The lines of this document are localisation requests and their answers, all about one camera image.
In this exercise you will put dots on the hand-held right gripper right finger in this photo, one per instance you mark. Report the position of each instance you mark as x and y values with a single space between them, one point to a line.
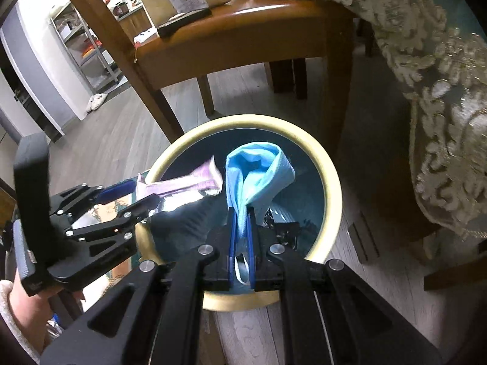
250 243

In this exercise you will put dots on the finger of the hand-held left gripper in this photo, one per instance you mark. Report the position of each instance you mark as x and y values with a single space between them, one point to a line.
114 192
142 209

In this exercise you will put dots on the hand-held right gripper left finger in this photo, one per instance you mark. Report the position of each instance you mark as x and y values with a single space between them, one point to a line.
231 243

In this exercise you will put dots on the purple wrapper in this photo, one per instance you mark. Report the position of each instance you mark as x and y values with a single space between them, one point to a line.
182 186

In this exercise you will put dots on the blue face mask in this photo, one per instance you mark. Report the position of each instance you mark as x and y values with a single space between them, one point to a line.
258 175

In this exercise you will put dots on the teal bin with yellow rim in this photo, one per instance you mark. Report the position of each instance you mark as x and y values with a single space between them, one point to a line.
333 197

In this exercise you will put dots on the person's left forearm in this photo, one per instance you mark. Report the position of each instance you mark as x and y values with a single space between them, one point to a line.
7 319

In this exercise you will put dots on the person's left hand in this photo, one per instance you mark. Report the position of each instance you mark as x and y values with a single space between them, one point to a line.
28 311

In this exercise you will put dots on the black crumpled plastic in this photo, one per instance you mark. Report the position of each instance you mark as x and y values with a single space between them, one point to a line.
285 228

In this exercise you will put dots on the metal shelf rack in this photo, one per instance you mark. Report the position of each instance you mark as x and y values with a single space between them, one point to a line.
95 59

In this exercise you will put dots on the white cloth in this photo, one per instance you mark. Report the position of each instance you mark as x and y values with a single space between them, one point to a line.
146 38

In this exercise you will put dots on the dark wooden furniture leg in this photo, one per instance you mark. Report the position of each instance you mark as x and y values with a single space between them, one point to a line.
287 78

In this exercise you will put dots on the wooden kitchen cabinet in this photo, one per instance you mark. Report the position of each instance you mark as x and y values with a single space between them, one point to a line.
137 15

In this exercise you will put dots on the wooden chair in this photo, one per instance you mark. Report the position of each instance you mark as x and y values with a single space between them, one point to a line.
228 45

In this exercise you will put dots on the teal lace-trimmed tablecloth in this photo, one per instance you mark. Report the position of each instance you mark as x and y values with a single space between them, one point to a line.
437 121

